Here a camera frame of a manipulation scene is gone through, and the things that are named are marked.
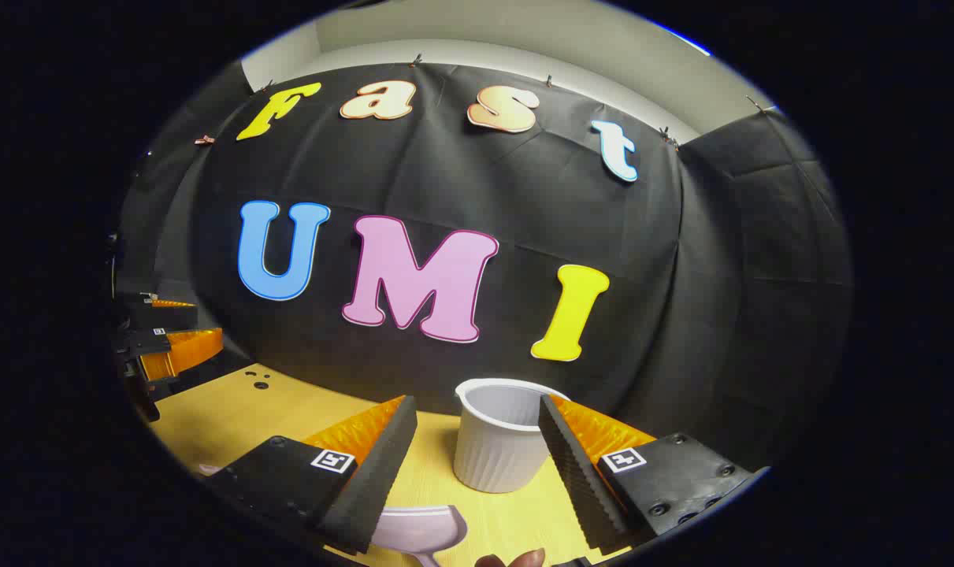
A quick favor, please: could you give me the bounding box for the wooden desktop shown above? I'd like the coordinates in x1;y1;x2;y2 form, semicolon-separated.
134;362;659;567

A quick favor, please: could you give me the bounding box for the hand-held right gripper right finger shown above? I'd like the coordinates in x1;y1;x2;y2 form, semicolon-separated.
538;394;769;552

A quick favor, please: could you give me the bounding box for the pale purple dustpan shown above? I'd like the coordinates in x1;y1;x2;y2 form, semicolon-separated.
370;506;470;567

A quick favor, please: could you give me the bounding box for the black backdrop cloth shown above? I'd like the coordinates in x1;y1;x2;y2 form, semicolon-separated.
114;61;854;473

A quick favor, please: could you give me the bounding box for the white ribbed garbage bin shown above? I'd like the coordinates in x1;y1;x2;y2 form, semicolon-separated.
453;378;572;495

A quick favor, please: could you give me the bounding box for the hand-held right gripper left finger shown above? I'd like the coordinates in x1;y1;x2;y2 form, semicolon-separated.
205;394;418;556

